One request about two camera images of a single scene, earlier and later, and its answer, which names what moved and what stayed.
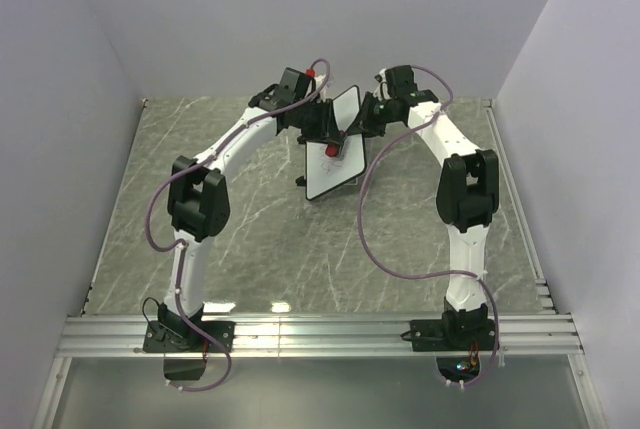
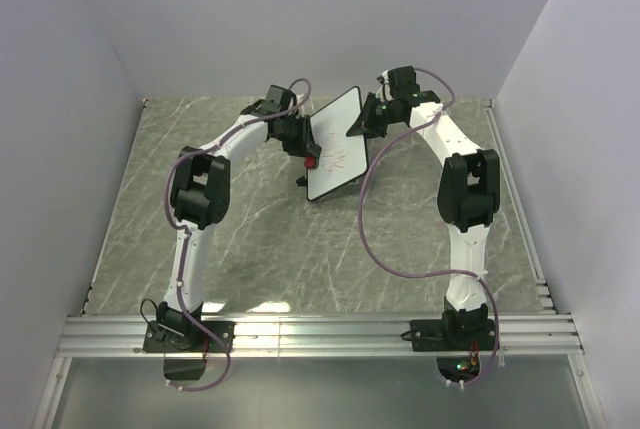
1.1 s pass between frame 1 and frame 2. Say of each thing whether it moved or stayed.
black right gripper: stayed
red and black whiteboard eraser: moved
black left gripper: moved
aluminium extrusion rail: stayed
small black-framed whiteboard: stayed
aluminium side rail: stayed
